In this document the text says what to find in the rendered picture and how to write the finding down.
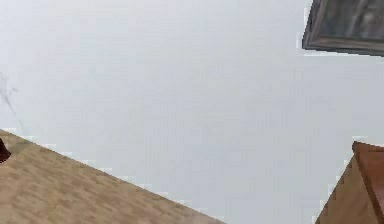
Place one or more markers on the brown wooden cabinet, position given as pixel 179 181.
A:
pixel 361 190

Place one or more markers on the dark maroon round object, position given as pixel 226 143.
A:
pixel 3 153

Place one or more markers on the grey framed wall picture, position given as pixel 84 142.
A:
pixel 350 23

